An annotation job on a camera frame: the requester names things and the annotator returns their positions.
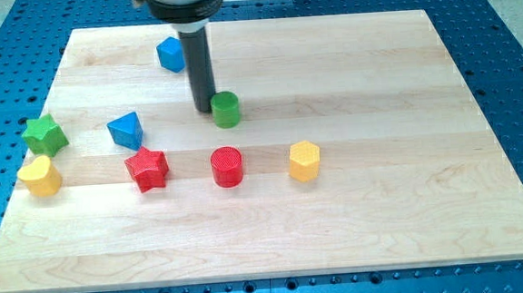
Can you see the light wooden board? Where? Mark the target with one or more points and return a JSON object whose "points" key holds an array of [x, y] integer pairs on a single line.
{"points": [[411, 174]]}

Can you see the yellow hexagon block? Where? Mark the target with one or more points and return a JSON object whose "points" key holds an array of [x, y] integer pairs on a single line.
{"points": [[305, 160]]}

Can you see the yellow heart block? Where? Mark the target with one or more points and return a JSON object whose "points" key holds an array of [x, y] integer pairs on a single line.
{"points": [[41, 177]]}

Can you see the blue triangle block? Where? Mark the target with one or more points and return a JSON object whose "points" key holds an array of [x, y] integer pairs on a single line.
{"points": [[127, 131]]}

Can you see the blue cube block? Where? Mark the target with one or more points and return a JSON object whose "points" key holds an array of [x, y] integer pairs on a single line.
{"points": [[170, 54]]}

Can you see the green cylinder block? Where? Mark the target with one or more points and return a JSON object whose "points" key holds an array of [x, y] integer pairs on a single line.
{"points": [[225, 109]]}

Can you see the red cylinder block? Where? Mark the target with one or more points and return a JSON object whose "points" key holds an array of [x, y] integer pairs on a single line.
{"points": [[226, 164]]}

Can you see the red star block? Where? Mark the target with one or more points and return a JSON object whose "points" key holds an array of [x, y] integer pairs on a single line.
{"points": [[148, 169]]}

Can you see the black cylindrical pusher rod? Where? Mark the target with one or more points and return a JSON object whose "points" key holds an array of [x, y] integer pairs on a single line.
{"points": [[197, 59]]}

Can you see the green star block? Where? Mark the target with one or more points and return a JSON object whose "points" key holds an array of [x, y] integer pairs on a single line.
{"points": [[44, 136]]}

